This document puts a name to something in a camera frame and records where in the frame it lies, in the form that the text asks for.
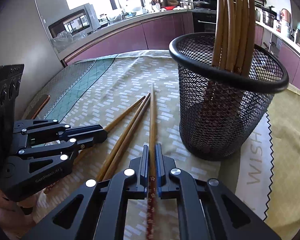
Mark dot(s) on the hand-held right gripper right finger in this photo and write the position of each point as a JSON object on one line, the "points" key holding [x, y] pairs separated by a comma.
{"points": [[158, 170]]}

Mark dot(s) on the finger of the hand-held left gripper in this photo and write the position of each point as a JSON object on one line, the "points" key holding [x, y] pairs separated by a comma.
{"points": [[87, 142], [90, 131]]}

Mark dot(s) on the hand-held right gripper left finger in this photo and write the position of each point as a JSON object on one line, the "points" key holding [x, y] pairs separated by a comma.
{"points": [[145, 170]]}

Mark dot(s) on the black mesh holder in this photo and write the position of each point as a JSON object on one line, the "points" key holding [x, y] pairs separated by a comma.
{"points": [[227, 110]]}

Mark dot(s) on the person's left hand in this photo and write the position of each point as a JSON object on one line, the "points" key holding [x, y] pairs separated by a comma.
{"points": [[5, 217]]}

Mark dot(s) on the dark smartphone copper edge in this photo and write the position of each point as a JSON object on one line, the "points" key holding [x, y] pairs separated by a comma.
{"points": [[41, 105]]}

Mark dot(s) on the patchwork printed tablecloth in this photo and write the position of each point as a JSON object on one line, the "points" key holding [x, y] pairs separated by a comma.
{"points": [[95, 92]]}

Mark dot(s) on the grey refrigerator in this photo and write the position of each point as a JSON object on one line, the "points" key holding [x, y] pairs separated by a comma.
{"points": [[15, 30]]}

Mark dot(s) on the clear plastic bag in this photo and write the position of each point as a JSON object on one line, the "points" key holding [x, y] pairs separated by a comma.
{"points": [[62, 41]]}

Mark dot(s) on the pink base cabinets with sink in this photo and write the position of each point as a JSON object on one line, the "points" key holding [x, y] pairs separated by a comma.
{"points": [[127, 37]]}

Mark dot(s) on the white countertop oven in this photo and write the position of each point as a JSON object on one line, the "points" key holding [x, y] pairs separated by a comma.
{"points": [[72, 22]]}

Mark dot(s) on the red bowl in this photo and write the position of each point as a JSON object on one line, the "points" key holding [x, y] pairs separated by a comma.
{"points": [[170, 8]]}

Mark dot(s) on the black built-in oven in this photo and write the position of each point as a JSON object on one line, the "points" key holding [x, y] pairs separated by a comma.
{"points": [[202, 23]]}

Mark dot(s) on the dark wok with lid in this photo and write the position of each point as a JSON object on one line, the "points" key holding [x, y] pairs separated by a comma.
{"points": [[201, 4]]}

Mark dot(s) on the pink base cabinets white end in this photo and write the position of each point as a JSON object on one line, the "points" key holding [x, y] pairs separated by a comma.
{"points": [[290, 55]]}

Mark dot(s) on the steel stock pot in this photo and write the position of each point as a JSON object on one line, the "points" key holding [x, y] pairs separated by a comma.
{"points": [[268, 18]]}

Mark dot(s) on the pink kettle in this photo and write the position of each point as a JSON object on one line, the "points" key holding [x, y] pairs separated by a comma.
{"points": [[286, 15]]}

